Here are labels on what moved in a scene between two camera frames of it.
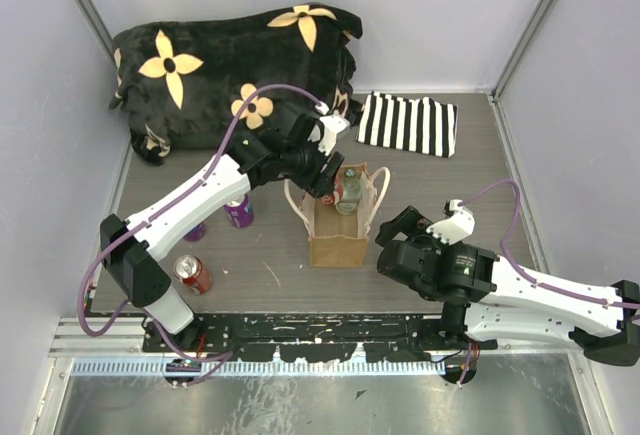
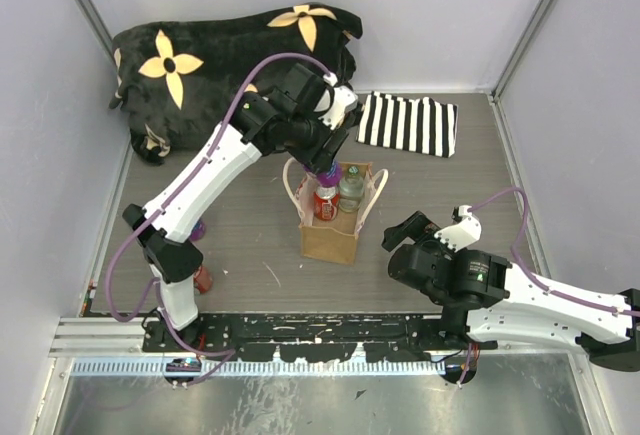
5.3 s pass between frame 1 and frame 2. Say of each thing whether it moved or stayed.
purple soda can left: stayed
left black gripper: moved
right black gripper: stayed
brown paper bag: moved
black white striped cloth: stayed
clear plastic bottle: stayed
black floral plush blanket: stayed
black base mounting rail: stayed
